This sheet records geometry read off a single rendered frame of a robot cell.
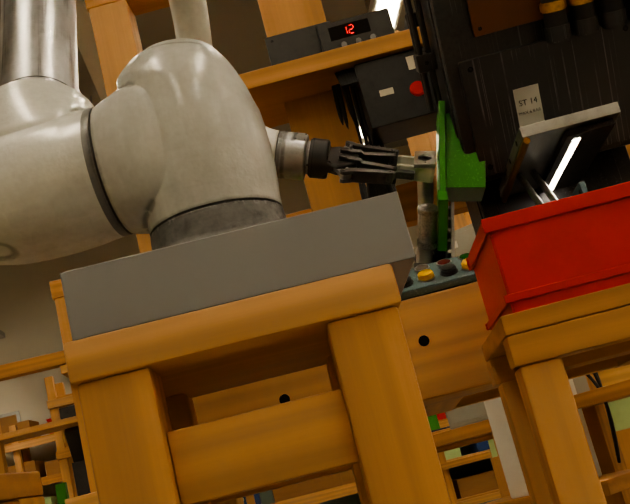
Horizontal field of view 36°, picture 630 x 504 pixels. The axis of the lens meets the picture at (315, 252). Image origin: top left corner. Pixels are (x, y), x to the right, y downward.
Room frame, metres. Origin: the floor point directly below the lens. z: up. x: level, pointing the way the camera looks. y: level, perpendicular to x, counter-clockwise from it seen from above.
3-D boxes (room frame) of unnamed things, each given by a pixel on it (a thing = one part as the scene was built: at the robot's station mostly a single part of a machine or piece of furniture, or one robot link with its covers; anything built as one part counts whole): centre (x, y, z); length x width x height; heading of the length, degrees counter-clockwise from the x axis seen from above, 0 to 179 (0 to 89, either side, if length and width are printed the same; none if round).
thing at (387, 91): (1.99, -0.26, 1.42); 0.17 x 0.12 x 0.15; 89
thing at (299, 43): (2.00, -0.08, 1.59); 0.15 x 0.07 x 0.07; 89
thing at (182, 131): (1.07, 0.11, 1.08); 0.18 x 0.16 x 0.22; 85
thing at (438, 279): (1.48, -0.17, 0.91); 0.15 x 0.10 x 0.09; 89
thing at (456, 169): (1.71, -0.29, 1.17); 0.13 x 0.12 x 0.20; 89
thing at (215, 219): (1.07, 0.08, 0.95); 0.22 x 0.18 x 0.06; 102
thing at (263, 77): (2.03, -0.38, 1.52); 0.90 x 0.25 x 0.04; 89
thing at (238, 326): (1.07, 0.10, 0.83); 0.32 x 0.32 x 0.04; 3
